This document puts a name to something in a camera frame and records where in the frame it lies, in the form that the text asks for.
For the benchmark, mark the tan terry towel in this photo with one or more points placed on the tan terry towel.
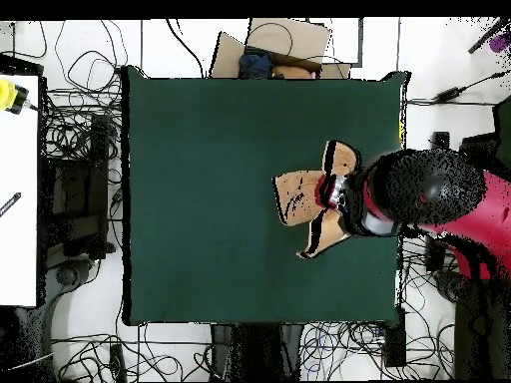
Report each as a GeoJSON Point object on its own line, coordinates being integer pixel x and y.
{"type": "Point", "coordinates": [299, 191]}

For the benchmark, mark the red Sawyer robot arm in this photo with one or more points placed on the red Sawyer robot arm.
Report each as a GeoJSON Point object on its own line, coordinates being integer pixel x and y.
{"type": "Point", "coordinates": [431, 187]}

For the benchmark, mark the orange garment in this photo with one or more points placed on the orange garment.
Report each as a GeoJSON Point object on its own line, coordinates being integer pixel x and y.
{"type": "Point", "coordinates": [291, 72]}

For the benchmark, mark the black upright bar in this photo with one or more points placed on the black upright bar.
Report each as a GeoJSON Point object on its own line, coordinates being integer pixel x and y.
{"type": "Point", "coordinates": [440, 140]}

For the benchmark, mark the dark green table cloth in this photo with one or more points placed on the dark green table cloth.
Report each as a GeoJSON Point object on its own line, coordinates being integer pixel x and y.
{"type": "Point", "coordinates": [199, 139]}

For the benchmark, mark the dark blue garment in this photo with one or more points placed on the dark blue garment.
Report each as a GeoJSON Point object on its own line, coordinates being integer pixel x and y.
{"type": "Point", "coordinates": [255, 64]}

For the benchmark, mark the black power adapter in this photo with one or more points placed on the black power adapter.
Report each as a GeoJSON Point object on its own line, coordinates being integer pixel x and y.
{"type": "Point", "coordinates": [447, 94]}

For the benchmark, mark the brown cardboard box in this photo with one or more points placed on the brown cardboard box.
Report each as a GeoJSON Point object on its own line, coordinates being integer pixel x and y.
{"type": "Point", "coordinates": [287, 38]}

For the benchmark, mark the black box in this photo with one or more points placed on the black box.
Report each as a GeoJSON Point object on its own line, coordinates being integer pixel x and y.
{"type": "Point", "coordinates": [396, 343]}

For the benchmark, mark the green cloth covered table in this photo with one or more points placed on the green cloth covered table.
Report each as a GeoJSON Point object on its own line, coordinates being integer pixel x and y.
{"type": "Point", "coordinates": [504, 131]}

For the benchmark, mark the purple round object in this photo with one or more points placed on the purple round object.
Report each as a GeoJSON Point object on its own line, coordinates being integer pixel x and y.
{"type": "Point", "coordinates": [499, 43]}

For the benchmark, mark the black equipment rack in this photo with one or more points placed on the black equipment rack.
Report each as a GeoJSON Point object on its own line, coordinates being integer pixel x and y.
{"type": "Point", "coordinates": [80, 191]}

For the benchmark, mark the white side table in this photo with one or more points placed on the white side table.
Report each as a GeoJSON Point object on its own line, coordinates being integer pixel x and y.
{"type": "Point", "coordinates": [18, 159]}

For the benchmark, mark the black marker pen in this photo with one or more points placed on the black marker pen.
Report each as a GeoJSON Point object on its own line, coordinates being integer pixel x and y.
{"type": "Point", "coordinates": [10, 204]}

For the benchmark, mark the yellow and black tool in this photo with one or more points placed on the yellow and black tool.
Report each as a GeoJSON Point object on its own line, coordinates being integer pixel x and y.
{"type": "Point", "coordinates": [6, 95]}

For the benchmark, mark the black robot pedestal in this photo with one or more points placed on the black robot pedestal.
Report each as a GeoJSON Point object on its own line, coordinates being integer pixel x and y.
{"type": "Point", "coordinates": [255, 351]}

